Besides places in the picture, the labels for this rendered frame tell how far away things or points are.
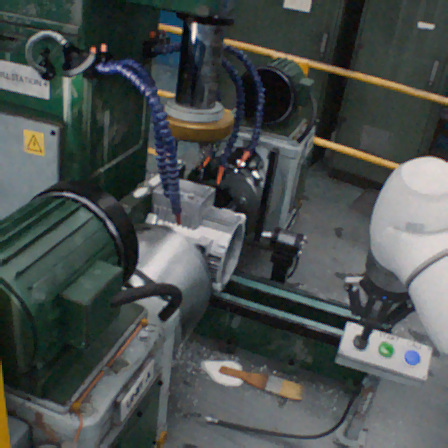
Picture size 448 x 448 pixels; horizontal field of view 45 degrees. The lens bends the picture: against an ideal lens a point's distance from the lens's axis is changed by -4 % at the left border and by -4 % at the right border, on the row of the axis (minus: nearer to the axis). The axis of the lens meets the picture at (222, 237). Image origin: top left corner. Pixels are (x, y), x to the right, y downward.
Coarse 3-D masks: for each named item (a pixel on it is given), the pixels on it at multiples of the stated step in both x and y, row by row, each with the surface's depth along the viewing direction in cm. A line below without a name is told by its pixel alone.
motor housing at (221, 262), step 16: (208, 208) 133; (160, 224) 131; (176, 224) 131; (208, 224) 129; (224, 224) 129; (240, 224) 136; (192, 240) 128; (240, 240) 141; (208, 256) 127; (224, 256) 127; (224, 272) 140
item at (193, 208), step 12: (180, 180) 136; (156, 192) 128; (180, 192) 132; (192, 192) 136; (204, 192) 135; (156, 204) 130; (168, 204) 129; (192, 204) 127; (204, 204) 129; (168, 216) 130; (192, 216) 128; (192, 228) 129
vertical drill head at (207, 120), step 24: (192, 24) 109; (192, 48) 111; (216, 48) 112; (192, 72) 113; (216, 72) 115; (192, 96) 116; (168, 120) 116; (192, 120) 116; (216, 120) 119; (216, 144) 127
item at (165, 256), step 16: (144, 224) 112; (144, 240) 105; (160, 240) 107; (176, 240) 109; (144, 256) 101; (160, 256) 103; (176, 256) 105; (192, 256) 109; (144, 272) 98; (160, 272) 100; (176, 272) 103; (192, 272) 107; (208, 272) 112; (128, 288) 96; (192, 288) 105; (208, 288) 112; (192, 304) 104; (208, 304) 115; (192, 320) 105; (176, 336) 101; (176, 352) 103
